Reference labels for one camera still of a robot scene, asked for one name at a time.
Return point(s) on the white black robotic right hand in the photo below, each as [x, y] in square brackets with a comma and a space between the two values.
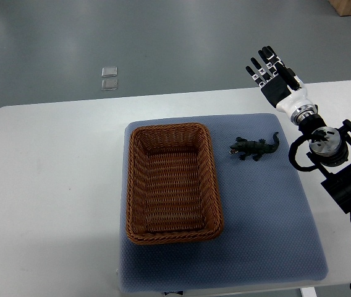
[281, 86]

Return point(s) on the dark toy crocodile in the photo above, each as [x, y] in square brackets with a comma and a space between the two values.
[254, 148]

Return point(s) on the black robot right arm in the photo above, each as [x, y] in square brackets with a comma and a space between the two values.
[325, 149]

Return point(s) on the brown wicker basket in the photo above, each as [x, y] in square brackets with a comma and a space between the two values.
[172, 193]

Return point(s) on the blue-grey foam mat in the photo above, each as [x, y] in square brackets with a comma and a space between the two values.
[269, 233]

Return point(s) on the upper floor outlet plate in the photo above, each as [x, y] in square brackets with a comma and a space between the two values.
[109, 71]

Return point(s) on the white table leg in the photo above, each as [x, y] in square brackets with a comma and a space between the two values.
[308, 292]

